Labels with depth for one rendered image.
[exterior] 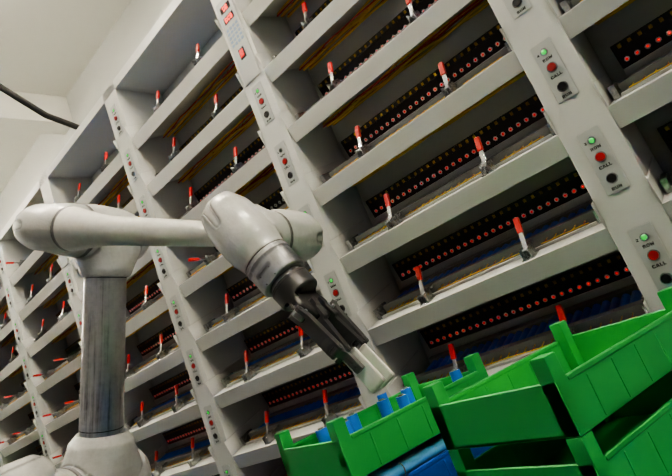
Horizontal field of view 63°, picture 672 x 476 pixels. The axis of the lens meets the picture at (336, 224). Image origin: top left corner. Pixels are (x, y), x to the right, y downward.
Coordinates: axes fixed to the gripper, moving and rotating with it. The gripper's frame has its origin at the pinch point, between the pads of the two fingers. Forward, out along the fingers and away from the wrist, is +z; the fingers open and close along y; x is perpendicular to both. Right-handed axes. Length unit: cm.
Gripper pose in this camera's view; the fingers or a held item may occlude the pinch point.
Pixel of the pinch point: (369, 368)
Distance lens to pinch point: 89.3
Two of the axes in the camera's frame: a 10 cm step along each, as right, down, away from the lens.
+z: 6.7, 6.4, -3.7
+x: 5.9, -7.7, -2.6
